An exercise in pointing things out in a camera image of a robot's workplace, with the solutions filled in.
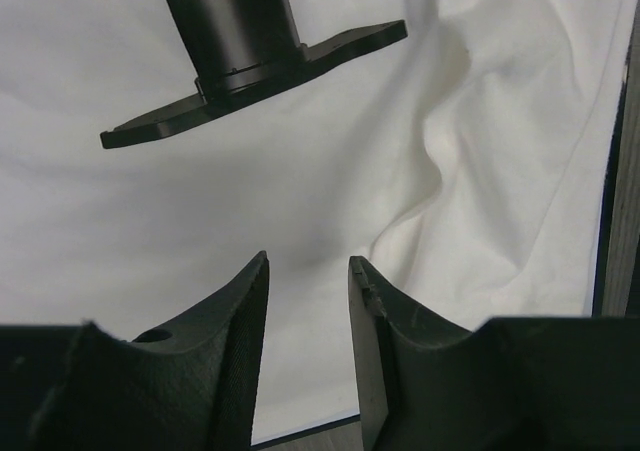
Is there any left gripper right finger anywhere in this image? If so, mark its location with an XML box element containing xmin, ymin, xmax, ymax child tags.
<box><xmin>348</xmin><ymin>256</ymin><xmax>548</xmax><ymax>450</ymax></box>

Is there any white t shirt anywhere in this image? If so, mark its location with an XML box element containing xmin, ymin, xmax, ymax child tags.
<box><xmin>1</xmin><ymin>0</ymin><xmax>637</xmax><ymax>442</ymax></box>

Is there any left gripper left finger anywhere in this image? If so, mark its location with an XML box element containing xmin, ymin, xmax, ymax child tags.
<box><xmin>29</xmin><ymin>251</ymin><xmax>270</xmax><ymax>450</ymax></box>

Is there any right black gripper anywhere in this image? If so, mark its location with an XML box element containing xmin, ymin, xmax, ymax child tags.
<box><xmin>100</xmin><ymin>0</ymin><xmax>408</xmax><ymax>150</ymax></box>

